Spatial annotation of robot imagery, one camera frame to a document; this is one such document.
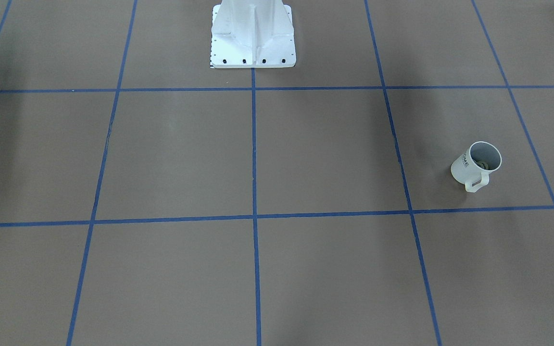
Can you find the white mug with handle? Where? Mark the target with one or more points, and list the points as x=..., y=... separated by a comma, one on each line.
x=465, y=170

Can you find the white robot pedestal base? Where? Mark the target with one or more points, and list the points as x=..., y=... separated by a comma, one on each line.
x=252, y=34

